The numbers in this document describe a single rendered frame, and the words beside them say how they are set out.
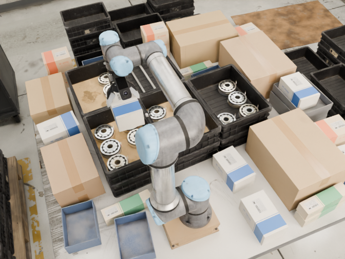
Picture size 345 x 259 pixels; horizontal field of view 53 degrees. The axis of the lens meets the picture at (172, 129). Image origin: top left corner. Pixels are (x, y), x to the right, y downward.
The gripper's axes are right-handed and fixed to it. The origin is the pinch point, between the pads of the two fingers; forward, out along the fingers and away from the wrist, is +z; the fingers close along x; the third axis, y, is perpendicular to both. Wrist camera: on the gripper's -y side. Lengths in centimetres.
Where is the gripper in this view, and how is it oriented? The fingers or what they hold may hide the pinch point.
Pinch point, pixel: (123, 104)
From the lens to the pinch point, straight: 157.9
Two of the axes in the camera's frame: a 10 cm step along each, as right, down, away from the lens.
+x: -9.3, 3.0, -2.0
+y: -3.6, -7.0, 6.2
